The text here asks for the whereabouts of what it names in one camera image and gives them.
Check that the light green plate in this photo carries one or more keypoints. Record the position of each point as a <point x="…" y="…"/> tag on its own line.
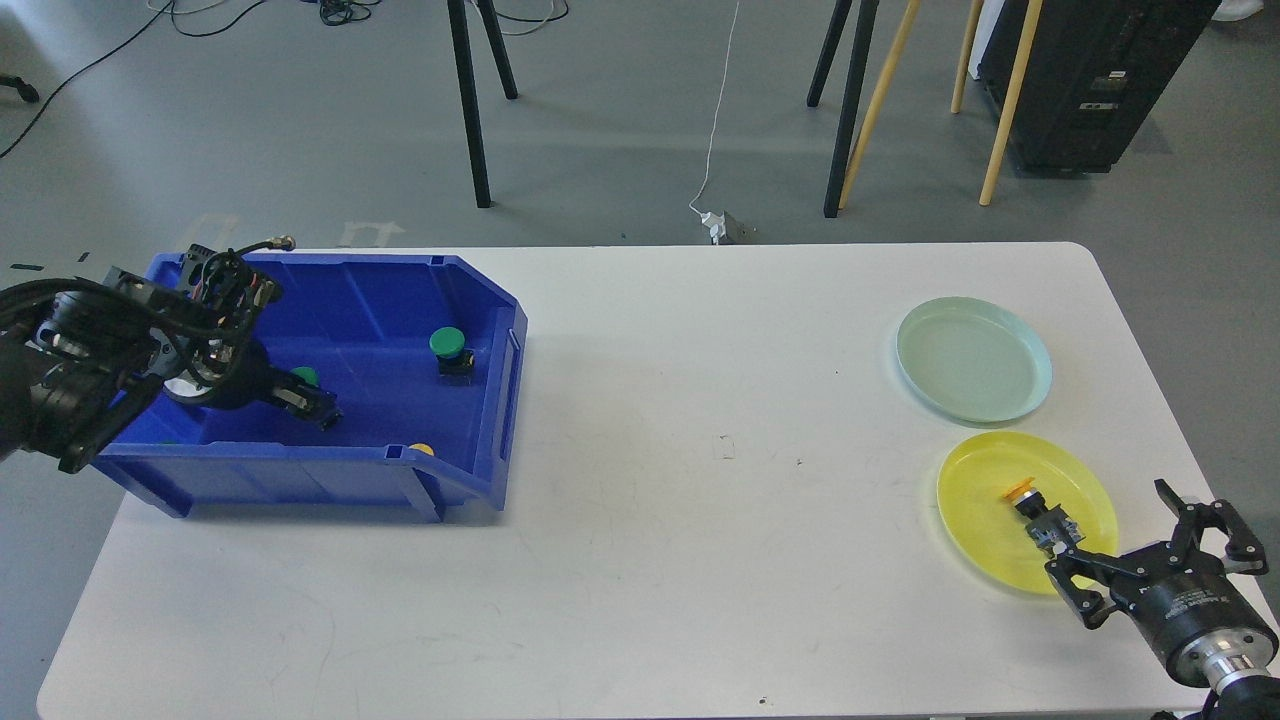
<point x="973" y="361"/>

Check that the green push button left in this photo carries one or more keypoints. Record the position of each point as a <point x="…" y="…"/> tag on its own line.
<point x="303" y="378"/>

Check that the black tripod right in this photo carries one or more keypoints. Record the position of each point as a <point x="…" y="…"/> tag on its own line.
<point x="865" y="14"/>

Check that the green push button right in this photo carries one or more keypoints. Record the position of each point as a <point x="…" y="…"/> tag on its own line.
<point x="453" y="356"/>

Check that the yellow push button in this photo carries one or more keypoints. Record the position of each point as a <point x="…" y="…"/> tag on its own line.
<point x="1035" y="510"/>

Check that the white power adapter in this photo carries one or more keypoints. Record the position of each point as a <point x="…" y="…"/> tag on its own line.
<point x="723" y="229"/>

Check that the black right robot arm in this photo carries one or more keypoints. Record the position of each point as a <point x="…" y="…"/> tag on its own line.
<point x="1251" y="699"/>

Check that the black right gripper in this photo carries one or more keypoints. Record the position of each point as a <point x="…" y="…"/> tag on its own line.
<point x="1196" y="622"/>

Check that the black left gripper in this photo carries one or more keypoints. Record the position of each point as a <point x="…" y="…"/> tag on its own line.
<point x="250" y="377"/>

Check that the green push button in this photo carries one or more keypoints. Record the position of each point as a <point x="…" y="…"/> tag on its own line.
<point x="303" y="378"/>
<point x="453" y="356"/>

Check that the black equipment case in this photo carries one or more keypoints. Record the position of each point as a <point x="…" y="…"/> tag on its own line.
<point x="1095" y="70"/>

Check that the blue plastic bin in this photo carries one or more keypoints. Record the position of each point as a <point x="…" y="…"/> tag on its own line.
<point x="362" y="321"/>

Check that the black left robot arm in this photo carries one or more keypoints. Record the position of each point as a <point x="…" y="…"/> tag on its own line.
<point x="82" y="360"/>

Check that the yellow plate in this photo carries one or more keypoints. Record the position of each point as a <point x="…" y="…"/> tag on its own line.
<point x="985" y="526"/>

